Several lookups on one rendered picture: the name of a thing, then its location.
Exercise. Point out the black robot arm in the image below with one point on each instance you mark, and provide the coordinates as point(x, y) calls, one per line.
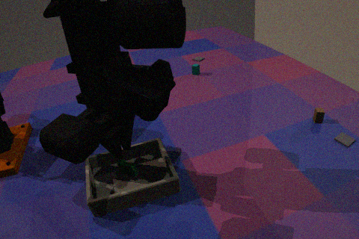
point(94, 27)

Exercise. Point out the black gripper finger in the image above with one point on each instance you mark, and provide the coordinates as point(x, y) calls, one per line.
point(111, 141)
point(125, 133)

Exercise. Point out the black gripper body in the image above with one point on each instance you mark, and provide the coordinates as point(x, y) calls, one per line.
point(73, 138)

